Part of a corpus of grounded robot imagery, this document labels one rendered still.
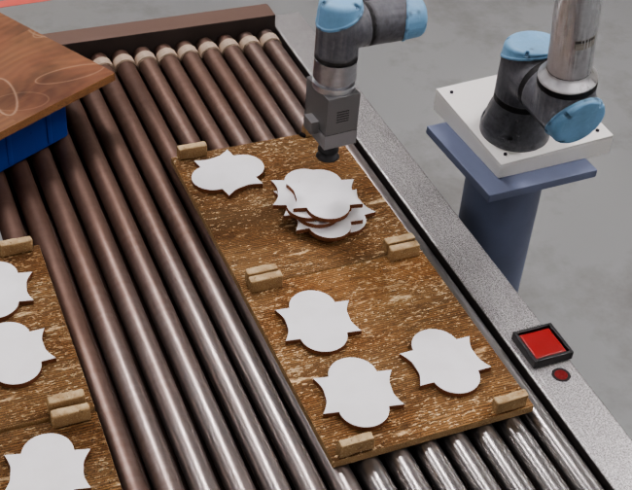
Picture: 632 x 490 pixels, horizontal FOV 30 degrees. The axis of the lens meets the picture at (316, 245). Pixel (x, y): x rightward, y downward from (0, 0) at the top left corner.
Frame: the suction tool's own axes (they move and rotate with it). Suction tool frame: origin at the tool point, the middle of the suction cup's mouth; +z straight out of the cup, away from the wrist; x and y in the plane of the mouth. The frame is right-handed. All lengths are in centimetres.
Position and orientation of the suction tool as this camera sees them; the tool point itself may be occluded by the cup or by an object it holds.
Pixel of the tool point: (327, 156)
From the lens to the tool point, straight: 215.8
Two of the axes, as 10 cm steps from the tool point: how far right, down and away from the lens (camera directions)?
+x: 8.9, -2.4, 3.8
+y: 4.4, 5.9, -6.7
